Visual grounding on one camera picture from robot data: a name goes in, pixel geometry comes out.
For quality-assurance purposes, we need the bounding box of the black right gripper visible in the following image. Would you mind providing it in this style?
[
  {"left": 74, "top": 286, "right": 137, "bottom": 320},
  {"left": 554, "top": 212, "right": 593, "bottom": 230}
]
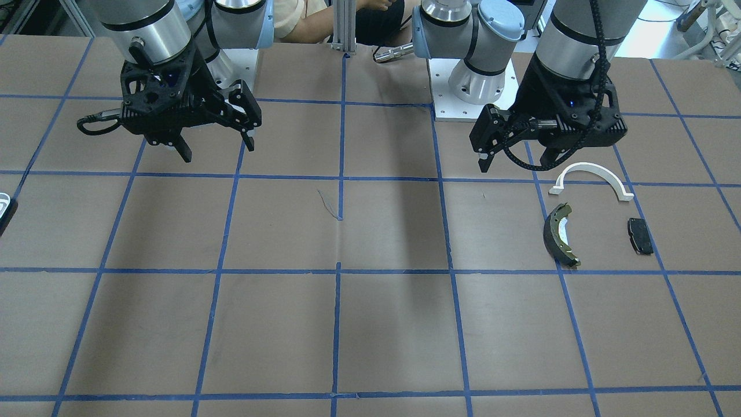
[{"left": 119, "top": 44, "right": 262, "bottom": 163}]

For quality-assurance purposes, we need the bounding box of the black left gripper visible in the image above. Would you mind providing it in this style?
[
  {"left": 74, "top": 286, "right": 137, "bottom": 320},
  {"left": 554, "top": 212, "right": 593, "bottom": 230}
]
[{"left": 470, "top": 56, "right": 600, "bottom": 173}]

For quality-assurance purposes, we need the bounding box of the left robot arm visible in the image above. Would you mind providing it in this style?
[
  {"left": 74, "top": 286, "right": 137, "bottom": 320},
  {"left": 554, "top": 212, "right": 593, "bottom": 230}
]
[{"left": 411, "top": 1, "right": 645, "bottom": 173}]

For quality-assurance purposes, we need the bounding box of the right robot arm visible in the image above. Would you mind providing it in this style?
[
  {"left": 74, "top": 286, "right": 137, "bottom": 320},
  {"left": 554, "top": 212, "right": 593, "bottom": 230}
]
[{"left": 77, "top": 1, "right": 274, "bottom": 163}]

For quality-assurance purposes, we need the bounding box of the curved brake shoe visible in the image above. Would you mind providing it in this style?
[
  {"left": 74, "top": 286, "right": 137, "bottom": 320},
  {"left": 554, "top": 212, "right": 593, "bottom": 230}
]
[{"left": 543, "top": 203, "right": 581, "bottom": 268}]

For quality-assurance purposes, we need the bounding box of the black brake pad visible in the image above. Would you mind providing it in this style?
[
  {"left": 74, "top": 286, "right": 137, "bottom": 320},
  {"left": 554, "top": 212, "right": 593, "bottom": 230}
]
[{"left": 627, "top": 217, "right": 654, "bottom": 254}]

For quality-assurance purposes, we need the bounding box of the person in beige shirt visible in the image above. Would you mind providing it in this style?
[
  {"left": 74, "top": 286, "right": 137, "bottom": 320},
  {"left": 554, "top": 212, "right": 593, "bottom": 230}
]
[{"left": 273, "top": 1, "right": 417, "bottom": 46}]

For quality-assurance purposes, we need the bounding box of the black white device at edge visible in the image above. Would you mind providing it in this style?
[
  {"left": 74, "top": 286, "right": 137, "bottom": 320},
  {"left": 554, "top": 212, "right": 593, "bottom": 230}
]
[{"left": 0, "top": 192, "right": 18, "bottom": 236}]

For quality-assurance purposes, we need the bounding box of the white curved plastic bracket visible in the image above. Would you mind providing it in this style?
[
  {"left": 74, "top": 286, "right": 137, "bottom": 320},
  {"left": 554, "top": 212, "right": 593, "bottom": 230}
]
[{"left": 548, "top": 163, "right": 635, "bottom": 202}]

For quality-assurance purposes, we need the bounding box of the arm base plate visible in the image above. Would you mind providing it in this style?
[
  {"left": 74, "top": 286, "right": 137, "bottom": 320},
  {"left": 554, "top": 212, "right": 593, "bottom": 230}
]
[
  {"left": 207, "top": 49, "right": 259, "bottom": 92},
  {"left": 428, "top": 59, "right": 519, "bottom": 122}
]

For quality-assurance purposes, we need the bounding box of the silver cable connector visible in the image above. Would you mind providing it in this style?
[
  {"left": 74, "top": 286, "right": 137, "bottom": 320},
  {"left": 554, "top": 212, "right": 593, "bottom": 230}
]
[{"left": 373, "top": 43, "right": 414, "bottom": 64}]

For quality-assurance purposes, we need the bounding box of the aluminium frame post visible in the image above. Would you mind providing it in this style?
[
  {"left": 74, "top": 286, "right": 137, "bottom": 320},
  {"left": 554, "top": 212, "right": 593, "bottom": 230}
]
[{"left": 330, "top": 0, "right": 357, "bottom": 55}]

